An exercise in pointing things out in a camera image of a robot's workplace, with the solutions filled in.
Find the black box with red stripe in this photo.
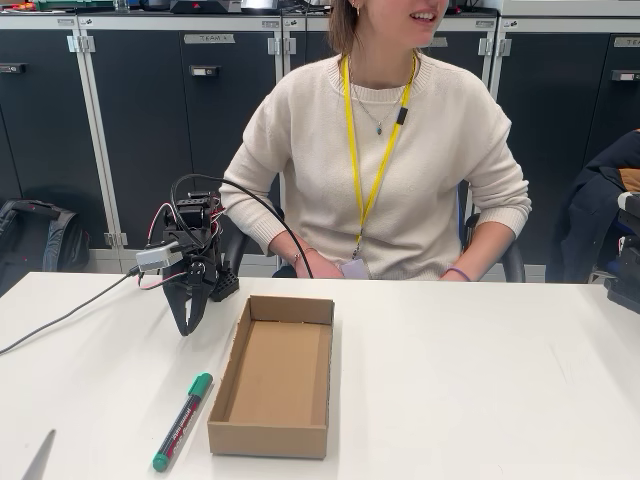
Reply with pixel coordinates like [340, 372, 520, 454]
[169, 0, 242, 15]

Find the person's left forearm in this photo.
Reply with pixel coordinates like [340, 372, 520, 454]
[449, 189, 533, 281]

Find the yellow lanyard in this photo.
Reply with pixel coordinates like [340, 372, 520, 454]
[341, 49, 418, 259]

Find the pale name badge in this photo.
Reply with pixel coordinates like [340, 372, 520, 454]
[341, 257, 373, 281]

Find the person in cream sweater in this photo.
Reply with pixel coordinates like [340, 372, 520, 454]
[218, 0, 533, 282]

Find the dark jacket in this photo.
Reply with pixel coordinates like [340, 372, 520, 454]
[546, 128, 640, 284]

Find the open cardboard box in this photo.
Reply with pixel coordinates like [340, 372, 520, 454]
[207, 294, 336, 460]

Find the black robot equipment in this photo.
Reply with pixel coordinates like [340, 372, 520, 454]
[603, 191, 640, 316]

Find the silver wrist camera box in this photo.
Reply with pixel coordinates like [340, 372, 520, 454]
[135, 241, 183, 275]

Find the grey black backpack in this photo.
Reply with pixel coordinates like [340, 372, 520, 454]
[0, 198, 92, 297]

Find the person's right hand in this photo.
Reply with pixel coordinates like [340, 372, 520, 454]
[292, 248, 347, 280]

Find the grey flat pointed object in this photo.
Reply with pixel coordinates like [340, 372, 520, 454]
[19, 428, 58, 480]

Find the person's right forearm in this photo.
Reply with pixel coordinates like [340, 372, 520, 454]
[218, 177, 314, 269]

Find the green flat item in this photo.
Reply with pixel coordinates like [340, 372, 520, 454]
[34, 0, 115, 12]

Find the red white servo wire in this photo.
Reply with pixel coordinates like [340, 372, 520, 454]
[137, 196, 224, 292]

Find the thin necklace with pendant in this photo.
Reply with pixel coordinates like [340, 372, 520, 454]
[347, 54, 409, 138]

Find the green black marker pen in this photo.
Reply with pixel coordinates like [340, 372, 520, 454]
[152, 372, 215, 473]

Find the black office chair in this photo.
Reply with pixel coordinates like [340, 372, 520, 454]
[222, 182, 527, 284]

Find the grey power cable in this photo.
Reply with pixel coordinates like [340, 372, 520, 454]
[0, 266, 146, 357]

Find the black camera cable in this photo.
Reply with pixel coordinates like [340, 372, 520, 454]
[169, 173, 315, 280]

